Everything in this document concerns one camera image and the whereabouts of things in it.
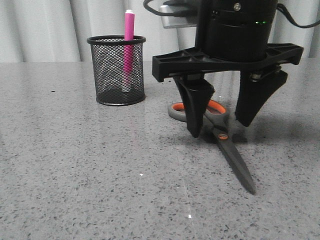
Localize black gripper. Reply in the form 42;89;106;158
152;0;304;138

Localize grey orange scissors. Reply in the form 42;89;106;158
167;99;257;195

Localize pink marker pen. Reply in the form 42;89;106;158
122;9;135;93

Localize black mesh pen holder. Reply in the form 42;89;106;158
86;35;146;106

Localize grey curtain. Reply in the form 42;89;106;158
0;0;320;63

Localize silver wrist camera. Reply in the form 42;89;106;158
158;0;201;29

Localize black cable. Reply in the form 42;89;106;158
276;2;320;29

